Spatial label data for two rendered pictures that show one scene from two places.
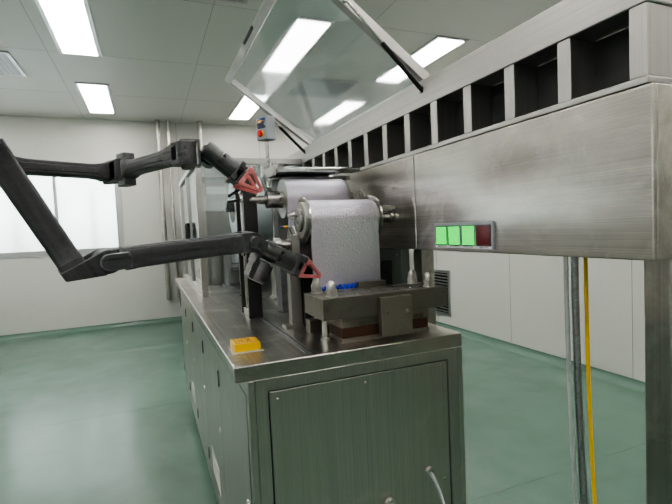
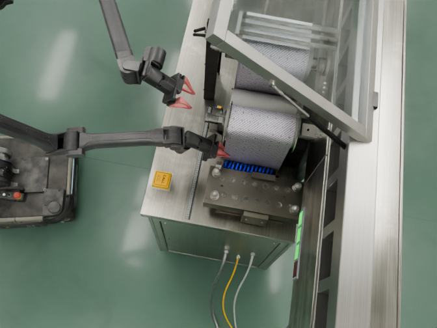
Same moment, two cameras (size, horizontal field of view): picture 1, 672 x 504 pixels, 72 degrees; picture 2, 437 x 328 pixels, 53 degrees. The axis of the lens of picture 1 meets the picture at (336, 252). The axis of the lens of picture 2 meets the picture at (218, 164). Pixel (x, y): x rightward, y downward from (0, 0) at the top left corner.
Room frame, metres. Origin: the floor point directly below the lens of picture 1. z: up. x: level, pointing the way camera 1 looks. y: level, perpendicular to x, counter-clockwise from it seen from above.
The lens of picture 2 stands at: (0.79, -0.20, 2.71)
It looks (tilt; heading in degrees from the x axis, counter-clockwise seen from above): 68 degrees down; 24
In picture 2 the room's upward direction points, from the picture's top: 9 degrees clockwise
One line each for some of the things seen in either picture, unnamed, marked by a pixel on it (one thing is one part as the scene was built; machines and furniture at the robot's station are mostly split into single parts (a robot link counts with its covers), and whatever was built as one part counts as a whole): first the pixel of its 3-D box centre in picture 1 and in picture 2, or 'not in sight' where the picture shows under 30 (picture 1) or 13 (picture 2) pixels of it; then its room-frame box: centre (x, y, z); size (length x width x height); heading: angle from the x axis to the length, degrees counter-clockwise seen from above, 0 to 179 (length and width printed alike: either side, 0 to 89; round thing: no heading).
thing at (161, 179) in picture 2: (245, 344); (162, 179); (1.25, 0.26, 0.91); 0.07 x 0.07 x 0.02; 22
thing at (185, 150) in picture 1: (152, 162); (115, 27); (1.48, 0.57, 1.45); 0.43 x 0.06 x 0.11; 51
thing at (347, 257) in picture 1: (346, 260); (253, 155); (1.48, -0.03, 1.12); 0.23 x 0.01 x 0.18; 112
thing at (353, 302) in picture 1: (375, 299); (254, 194); (1.38, -0.11, 1.00); 0.40 x 0.16 x 0.06; 112
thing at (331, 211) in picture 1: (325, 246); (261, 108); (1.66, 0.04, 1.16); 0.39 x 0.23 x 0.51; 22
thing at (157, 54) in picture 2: (200, 157); (144, 64); (1.41, 0.40, 1.45); 0.12 x 0.11 x 0.09; 112
